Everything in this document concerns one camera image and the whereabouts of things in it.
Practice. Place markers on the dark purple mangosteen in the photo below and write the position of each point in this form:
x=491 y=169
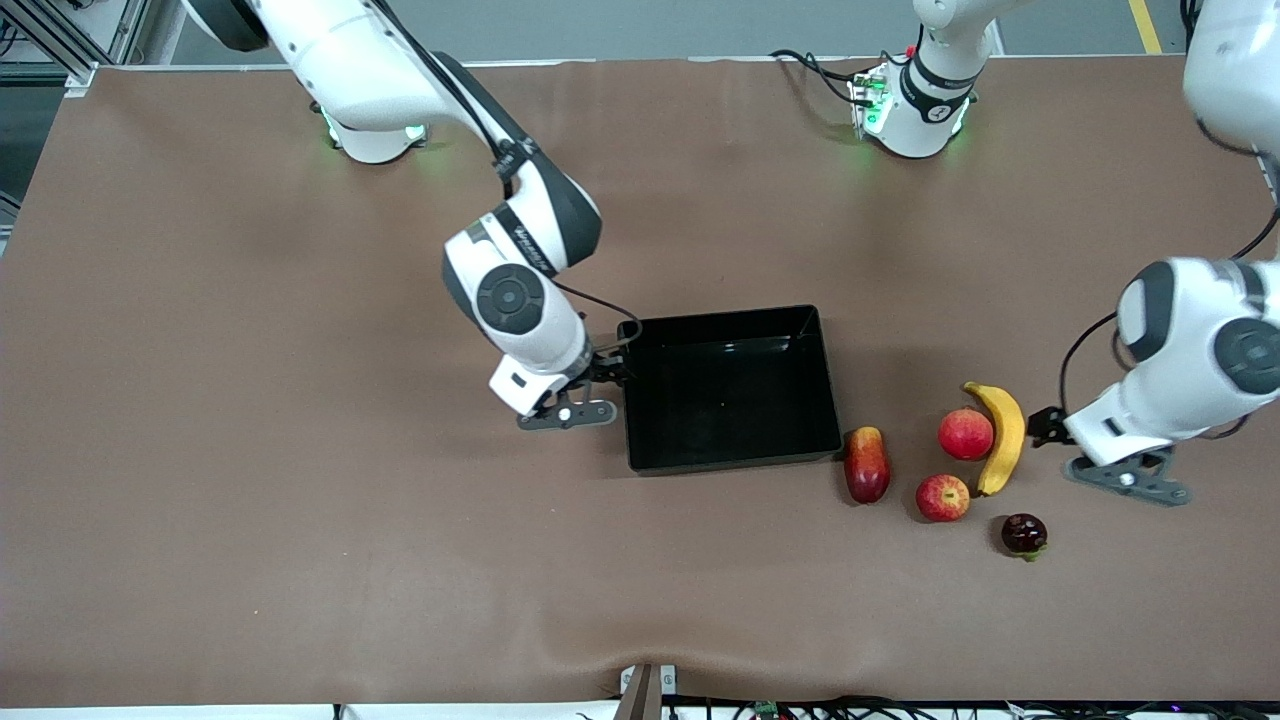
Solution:
x=1023 y=533

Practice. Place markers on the grey metal mount bracket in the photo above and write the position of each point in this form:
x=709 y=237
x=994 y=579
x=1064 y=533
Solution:
x=645 y=690

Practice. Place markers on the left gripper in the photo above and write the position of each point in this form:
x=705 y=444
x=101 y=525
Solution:
x=1047 y=424

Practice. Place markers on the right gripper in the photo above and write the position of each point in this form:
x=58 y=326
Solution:
x=603 y=369

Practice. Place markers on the black rectangular plastic box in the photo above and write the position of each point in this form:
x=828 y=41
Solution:
x=730 y=400

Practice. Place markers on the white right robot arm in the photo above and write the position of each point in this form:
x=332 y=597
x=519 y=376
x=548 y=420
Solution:
x=350 y=60

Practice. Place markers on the red yellow apple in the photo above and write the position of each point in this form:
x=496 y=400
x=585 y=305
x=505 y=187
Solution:
x=942 y=498

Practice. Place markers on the yellow banana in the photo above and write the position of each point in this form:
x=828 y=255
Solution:
x=1008 y=440

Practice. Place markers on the red yellow mango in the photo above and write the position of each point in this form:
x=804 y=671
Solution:
x=866 y=468

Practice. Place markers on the brown table cover mat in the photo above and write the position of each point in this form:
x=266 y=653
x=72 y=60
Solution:
x=300 y=500

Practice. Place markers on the red pomegranate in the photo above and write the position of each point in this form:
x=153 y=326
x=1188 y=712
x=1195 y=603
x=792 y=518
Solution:
x=965 y=434

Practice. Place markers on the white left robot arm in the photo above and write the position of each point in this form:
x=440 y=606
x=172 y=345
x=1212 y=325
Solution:
x=1200 y=330

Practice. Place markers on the aluminium frame profile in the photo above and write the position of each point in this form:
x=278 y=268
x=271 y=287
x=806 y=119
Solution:
x=110 y=30

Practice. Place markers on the yellow floor tape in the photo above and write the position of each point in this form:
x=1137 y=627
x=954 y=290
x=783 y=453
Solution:
x=1145 y=25

